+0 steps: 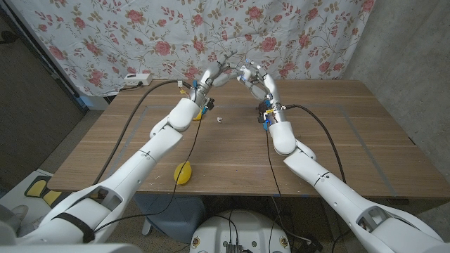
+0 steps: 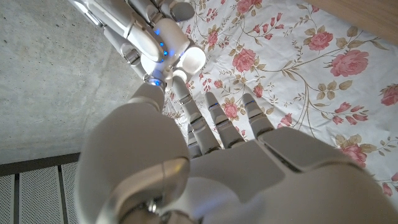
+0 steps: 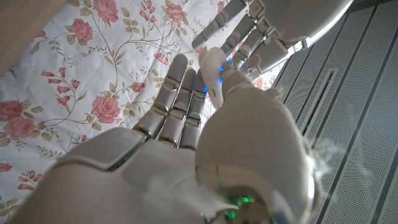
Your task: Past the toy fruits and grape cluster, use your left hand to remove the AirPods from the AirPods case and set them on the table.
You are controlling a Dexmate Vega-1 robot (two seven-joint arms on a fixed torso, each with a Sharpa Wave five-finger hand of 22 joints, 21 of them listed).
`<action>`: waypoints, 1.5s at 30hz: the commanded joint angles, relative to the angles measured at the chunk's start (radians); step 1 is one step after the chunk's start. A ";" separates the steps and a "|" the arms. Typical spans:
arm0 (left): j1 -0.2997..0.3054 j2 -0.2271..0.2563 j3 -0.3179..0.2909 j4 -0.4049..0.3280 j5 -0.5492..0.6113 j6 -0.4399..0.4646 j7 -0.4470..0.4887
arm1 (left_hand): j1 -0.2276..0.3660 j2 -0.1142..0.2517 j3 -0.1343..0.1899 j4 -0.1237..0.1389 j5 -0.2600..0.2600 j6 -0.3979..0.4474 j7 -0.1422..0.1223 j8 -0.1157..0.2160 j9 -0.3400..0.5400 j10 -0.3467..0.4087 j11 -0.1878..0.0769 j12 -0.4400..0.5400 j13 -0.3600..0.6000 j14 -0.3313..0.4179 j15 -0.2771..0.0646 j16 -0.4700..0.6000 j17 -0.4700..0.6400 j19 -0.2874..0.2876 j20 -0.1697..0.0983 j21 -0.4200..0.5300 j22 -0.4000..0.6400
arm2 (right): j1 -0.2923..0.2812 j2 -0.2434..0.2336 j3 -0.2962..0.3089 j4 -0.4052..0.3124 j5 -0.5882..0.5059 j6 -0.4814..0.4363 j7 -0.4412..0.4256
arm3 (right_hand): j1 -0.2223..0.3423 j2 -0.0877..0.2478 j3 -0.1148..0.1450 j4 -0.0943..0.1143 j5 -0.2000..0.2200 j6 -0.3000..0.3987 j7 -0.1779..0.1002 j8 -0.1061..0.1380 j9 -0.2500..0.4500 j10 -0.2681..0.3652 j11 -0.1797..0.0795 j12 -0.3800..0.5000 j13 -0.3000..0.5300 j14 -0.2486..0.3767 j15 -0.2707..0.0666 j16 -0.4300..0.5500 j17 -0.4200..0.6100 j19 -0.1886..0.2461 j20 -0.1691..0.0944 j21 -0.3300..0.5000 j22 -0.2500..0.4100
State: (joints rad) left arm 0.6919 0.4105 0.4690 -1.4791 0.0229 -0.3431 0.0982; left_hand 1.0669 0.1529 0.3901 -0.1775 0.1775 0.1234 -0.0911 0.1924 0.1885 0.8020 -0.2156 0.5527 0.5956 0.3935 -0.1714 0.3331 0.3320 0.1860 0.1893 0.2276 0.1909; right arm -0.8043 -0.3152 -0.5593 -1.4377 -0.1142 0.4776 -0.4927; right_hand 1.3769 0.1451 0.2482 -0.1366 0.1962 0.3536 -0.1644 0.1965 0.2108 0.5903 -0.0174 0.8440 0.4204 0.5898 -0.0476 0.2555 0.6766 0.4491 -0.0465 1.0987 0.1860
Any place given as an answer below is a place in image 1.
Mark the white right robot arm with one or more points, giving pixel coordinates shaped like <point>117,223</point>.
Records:
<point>334,186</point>

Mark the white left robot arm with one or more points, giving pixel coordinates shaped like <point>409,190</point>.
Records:
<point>140,165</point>

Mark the floral print backdrop curtain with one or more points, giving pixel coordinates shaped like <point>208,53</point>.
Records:
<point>140,38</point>

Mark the person in grey trousers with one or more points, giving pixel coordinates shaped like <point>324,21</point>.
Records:
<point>14,212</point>

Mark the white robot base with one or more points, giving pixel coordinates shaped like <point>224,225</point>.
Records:
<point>242,232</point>

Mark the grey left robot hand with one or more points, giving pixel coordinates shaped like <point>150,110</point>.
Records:
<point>207,81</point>

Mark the yellow and black floor mat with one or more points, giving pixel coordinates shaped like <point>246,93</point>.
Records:
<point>37,188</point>

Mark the grey table leg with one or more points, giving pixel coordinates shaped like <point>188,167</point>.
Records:
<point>327,214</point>

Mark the purple toy grape cluster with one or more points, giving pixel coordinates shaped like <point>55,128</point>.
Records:
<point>261,106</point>

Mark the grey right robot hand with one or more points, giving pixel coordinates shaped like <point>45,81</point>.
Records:
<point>272,95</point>

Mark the white robot chest edge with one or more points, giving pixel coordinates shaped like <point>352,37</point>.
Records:
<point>70,248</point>

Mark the white AirPods case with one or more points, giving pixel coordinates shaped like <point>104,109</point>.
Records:
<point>245,73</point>

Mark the yellow toy lemon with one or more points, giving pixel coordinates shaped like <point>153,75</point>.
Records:
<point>199,116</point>
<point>184,174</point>

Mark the black power adapter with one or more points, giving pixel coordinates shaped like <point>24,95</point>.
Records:
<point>309,246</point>

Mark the white power strip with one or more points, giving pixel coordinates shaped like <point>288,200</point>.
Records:
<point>138,79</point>

